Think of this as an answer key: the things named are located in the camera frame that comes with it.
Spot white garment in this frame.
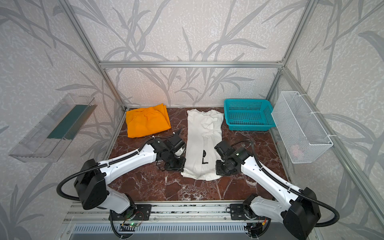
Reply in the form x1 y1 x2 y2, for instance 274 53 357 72
182 109 224 181

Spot orange drawstring shorts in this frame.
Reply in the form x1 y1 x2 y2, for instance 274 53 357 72
126 104 171 138

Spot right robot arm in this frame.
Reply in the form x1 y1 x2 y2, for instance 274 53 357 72
215 141 321 240

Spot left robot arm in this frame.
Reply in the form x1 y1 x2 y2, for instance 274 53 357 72
74 135 186 218

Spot teal plastic basket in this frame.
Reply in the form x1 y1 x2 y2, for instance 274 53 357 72
224 99 276 132

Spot small circuit board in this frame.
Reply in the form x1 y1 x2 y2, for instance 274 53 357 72
121 222 142 230

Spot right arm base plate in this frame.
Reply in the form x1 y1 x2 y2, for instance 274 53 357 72
226 204 270 222

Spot pink object in wire basket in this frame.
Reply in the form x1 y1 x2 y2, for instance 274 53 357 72
290 145 304 160

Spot aluminium mounting rail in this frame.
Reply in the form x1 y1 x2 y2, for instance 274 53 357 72
63 201 242 224

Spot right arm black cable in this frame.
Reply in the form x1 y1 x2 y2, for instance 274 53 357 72
230 139 340 238

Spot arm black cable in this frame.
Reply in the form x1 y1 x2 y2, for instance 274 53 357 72
56 128 184 240
230 139 340 238

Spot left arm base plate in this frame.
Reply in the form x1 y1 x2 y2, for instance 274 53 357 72
109 204 152 221

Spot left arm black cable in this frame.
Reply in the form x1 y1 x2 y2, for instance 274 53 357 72
56 128 184 240

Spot white wire mesh basket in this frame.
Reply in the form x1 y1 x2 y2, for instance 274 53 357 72
272 91 333 164

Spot clear acrylic wall shelf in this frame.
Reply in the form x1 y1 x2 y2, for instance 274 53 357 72
9 94 97 163

